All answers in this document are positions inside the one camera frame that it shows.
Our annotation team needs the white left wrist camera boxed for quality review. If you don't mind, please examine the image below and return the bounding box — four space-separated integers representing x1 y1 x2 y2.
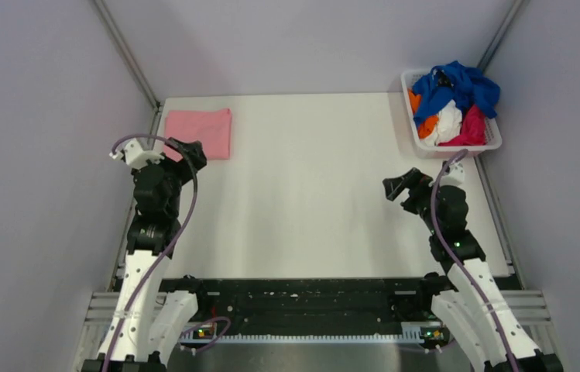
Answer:
109 139 164 170

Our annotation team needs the left corner metal post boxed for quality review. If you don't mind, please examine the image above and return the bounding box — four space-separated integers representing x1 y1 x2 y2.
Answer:
90 0 161 109

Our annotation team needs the corner metal post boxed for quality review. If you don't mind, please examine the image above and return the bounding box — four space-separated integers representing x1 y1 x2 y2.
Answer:
90 0 161 109
476 0 530 72

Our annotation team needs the white slotted cable duct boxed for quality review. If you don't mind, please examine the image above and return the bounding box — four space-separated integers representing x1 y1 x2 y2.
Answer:
178 322 453 346

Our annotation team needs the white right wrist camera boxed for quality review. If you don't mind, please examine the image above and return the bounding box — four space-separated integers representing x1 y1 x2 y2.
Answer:
440 160 465 187

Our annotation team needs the magenta t shirt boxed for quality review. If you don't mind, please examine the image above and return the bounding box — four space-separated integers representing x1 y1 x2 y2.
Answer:
439 105 487 146

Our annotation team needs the folded pink t shirt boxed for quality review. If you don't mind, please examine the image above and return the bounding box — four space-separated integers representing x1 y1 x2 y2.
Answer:
164 108 232 160

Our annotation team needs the blue t shirt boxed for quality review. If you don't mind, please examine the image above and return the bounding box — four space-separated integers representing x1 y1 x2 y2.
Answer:
411 60 501 126

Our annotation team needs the orange t shirt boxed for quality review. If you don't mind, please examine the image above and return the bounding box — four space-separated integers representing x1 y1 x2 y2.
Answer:
408 89 439 140

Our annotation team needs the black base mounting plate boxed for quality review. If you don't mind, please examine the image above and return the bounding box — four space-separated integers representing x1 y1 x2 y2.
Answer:
153 273 458 338

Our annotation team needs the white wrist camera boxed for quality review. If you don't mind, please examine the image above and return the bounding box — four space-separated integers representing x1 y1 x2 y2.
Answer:
109 139 164 170
440 160 465 187

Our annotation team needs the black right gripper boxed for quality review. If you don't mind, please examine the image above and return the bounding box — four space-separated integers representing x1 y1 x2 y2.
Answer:
383 167 441 233

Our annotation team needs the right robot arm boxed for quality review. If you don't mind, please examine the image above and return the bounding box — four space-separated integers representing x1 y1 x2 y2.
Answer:
383 168 564 371

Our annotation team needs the white plastic basket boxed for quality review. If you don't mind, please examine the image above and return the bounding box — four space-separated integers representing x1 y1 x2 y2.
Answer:
400 68 503 159

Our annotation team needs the right corner metal post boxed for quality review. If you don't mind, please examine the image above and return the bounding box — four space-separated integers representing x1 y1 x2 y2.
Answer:
476 0 530 72

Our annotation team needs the white t shirt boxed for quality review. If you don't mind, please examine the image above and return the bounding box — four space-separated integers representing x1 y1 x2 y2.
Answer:
420 100 463 146

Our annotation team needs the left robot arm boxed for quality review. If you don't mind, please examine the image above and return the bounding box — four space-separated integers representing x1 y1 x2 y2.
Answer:
81 134 210 371

